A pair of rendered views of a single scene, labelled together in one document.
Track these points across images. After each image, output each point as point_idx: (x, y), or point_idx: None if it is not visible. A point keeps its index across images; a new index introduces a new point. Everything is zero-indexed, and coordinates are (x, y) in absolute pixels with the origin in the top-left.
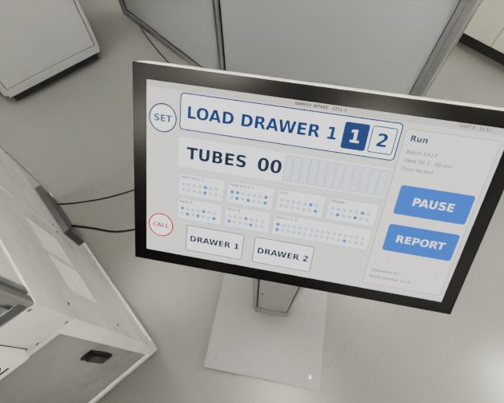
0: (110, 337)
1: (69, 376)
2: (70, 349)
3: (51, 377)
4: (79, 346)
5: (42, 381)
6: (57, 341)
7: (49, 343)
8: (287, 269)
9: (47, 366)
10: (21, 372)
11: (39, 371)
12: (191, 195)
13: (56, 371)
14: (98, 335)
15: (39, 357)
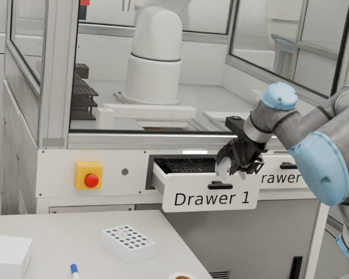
0: (315, 256)
1: (275, 273)
2: (303, 232)
3: (278, 252)
4: (306, 237)
5: (275, 248)
6: (312, 207)
7: (311, 203)
8: None
9: (290, 231)
10: (289, 213)
11: (287, 230)
12: None
13: (283, 248)
14: (318, 237)
15: (300, 211)
